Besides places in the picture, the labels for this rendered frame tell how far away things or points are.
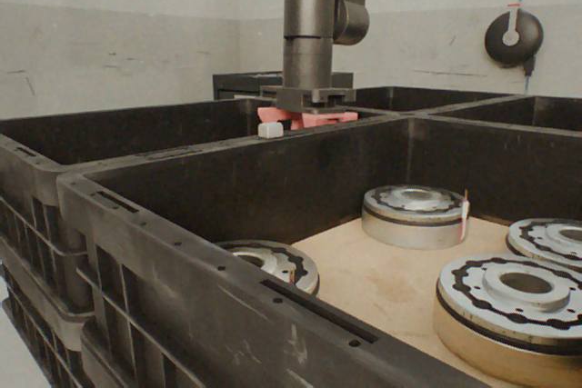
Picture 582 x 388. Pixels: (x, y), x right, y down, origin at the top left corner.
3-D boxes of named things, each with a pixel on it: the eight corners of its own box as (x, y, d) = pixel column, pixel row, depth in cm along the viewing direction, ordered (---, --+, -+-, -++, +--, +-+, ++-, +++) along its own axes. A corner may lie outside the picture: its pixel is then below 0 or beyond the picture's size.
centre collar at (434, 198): (419, 211, 42) (420, 204, 42) (379, 198, 46) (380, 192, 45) (451, 201, 45) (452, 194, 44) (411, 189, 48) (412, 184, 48)
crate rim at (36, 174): (52, 210, 29) (46, 174, 28) (-36, 144, 49) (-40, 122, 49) (405, 134, 55) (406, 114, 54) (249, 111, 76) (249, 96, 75)
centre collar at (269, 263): (228, 297, 27) (227, 287, 27) (192, 267, 31) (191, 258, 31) (294, 273, 30) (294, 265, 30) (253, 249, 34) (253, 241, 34)
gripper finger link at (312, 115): (315, 164, 59) (317, 91, 57) (356, 175, 54) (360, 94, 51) (273, 171, 55) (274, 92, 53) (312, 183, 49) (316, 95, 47)
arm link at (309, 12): (274, -18, 50) (317, -24, 47) (308, -9, 55) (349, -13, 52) (273, 46, 52) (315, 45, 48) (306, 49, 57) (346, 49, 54)
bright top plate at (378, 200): (425, 231, 38) (425, 224, 38) (343, 201, 46) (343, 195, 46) (489, 207, 44) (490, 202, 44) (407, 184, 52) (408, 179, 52)
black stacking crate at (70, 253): (74, 339, 31) (50, 182, 28) (-17, 225, 52) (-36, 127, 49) (398, 209, 58) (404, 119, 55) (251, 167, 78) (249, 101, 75)
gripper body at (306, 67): (299, 100, 60) (301, 41, 58) (356, 105, 52) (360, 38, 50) (258, 101, 56) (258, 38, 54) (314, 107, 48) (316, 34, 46)
